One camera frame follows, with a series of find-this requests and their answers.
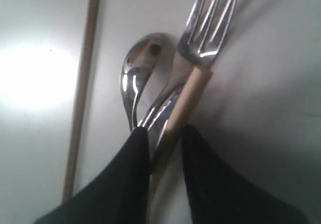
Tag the steel fork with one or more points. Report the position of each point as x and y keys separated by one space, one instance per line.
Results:
x=199 y=46

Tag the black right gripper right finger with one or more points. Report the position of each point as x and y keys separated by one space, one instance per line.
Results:
x=218 y=194

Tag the steel spoon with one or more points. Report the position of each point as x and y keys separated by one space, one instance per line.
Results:
x=137 y=68

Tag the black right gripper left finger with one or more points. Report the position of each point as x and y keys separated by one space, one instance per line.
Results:
x=119 y=194

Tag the wooden chopstick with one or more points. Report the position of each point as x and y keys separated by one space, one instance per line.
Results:
x=183 y=109
x=80 y=97

